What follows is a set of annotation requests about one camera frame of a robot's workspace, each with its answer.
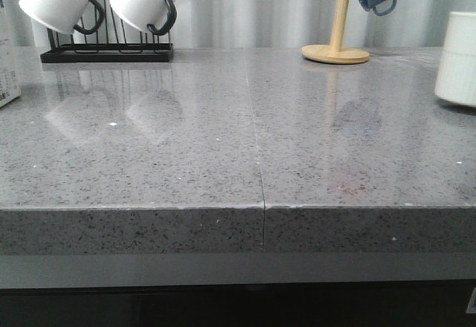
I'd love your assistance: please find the white ribbed HOME cup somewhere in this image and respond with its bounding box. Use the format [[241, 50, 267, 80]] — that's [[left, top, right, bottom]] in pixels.
[[434, 11, 475, 108]]

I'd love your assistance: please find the blue white milk carton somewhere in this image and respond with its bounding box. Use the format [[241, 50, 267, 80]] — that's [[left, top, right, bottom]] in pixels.
[[0, 0, 21, 107]]

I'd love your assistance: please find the wooden mug tree stand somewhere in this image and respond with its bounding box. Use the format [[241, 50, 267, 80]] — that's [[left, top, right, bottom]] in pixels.
[[301, 0, 370, 65]]

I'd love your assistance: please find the white pleated curtain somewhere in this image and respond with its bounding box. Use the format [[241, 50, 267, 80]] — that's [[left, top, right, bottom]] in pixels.
[[0, 0, 476, 50]]

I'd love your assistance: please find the black wire mug rack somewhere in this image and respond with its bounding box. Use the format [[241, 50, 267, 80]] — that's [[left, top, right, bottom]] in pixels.
[[40, 0, 174, 63]]

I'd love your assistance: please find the white enamel mug black handle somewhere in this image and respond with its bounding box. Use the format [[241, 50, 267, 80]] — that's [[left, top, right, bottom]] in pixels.
[[19, 0, 104, 35]]

